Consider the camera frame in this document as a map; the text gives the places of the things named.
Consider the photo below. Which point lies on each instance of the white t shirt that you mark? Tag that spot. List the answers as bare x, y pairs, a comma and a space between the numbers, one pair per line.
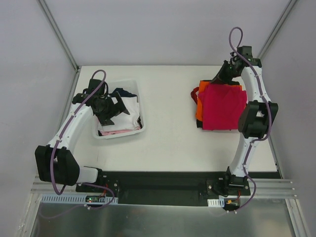
124, 121

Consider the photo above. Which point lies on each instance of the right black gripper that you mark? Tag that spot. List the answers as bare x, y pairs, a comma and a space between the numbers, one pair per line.
222, 74

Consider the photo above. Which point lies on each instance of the aluminium rail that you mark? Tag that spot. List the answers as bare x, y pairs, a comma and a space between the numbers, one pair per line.
265, 188

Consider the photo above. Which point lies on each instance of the left aluminium frame post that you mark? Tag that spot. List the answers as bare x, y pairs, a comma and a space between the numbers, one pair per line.
57, 32

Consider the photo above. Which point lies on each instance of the aluminium frame post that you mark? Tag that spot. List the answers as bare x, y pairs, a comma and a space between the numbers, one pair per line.
57, 32
273, 14

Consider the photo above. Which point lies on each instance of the red t shirt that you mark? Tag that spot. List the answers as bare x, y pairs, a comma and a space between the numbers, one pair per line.
194, 94

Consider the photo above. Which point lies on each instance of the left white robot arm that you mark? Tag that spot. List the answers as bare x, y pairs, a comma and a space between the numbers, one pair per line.
55, 161

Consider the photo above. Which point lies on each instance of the pink t shirt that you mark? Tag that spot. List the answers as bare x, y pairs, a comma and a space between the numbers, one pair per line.
118, 132

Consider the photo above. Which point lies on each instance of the left white cable duct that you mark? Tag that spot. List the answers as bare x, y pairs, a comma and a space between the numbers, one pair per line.
78, 199

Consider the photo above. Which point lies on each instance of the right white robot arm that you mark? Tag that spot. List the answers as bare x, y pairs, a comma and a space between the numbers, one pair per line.
254, 124

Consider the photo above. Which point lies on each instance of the magenta t shirt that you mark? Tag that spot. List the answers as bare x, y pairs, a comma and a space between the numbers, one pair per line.
222, 108

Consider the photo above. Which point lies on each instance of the right aluminium frame post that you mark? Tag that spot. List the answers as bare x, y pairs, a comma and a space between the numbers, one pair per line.
273, 14

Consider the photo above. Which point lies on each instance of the white cable duct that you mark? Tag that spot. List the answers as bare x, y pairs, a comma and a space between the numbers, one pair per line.
216, 203
78, 199

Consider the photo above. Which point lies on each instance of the black t shirt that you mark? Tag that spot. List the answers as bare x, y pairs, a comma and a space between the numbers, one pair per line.
199, 124

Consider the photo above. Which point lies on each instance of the right white cable duct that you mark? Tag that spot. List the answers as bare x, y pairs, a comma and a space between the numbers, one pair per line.
216, 203

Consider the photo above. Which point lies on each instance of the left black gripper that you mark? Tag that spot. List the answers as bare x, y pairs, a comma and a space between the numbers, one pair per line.
112, 110

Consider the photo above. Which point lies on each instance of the navy t shirt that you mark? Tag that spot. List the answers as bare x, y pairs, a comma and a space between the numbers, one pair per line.
122, 93

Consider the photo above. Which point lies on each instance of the white plastic laundry basket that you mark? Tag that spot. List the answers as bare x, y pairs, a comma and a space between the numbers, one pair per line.
132, 86

